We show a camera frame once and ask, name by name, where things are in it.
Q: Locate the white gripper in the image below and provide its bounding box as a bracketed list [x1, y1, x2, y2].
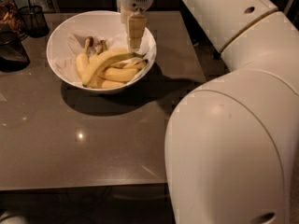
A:
[118, 0, 153, 51]

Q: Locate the long yellow top banana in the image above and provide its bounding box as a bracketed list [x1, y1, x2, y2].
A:
[81, 48, 144, 87]

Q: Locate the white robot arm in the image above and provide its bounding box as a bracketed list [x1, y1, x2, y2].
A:
[164, 0, 299, 224]

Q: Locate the white ceramic bowl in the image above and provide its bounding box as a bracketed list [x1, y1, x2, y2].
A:
[47, 11, 157, 94]

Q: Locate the yellow banana bunch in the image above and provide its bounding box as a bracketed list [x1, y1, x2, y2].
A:
[86, 49, 148, 89]

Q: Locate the left yellow banana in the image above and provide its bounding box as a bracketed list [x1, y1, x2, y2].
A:
[76, 36, 93, 77]

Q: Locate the white paper bowl liner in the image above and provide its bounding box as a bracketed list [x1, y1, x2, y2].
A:
[47, 13, 157, 93]

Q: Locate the black mesh pen cup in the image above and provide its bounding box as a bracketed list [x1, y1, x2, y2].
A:
[19, 0, 50, 38]

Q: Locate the clear snack jar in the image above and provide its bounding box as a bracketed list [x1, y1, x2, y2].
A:
[0, 0, 27, 40]

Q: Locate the black mesh tray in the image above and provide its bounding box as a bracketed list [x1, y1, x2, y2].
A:
[0, 31, 30, 72]

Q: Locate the white object bottom left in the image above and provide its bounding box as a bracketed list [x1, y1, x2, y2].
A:
[0, 212, 28, 224]

